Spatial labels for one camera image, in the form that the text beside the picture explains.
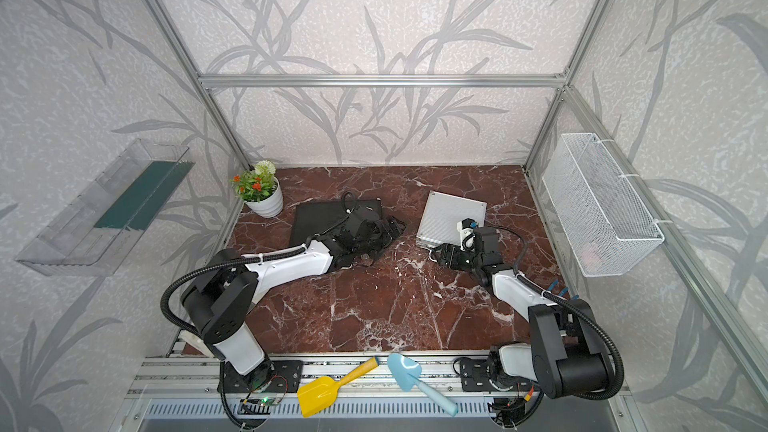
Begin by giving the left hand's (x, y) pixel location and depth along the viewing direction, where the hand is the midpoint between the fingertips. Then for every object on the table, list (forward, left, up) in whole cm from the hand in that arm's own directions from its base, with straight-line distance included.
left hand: (402, 234), depth 86 cm
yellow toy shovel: (-38, +20, -11) cm, 44 cm away
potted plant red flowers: (+16, +46, 0) cm, 49 cm away
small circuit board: (-39, +32, -12) cm, 52 cm away
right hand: (-2, -12, -6) cm, 14 cm away
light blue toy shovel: (-33, -1, -13) cm, 35 cm away
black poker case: (-6, +21, +17) cm, 28 cm away
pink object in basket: (-12, -46, +9) cm, 49 cm away
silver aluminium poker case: (+14, -14, -9) cm, 21 cm away
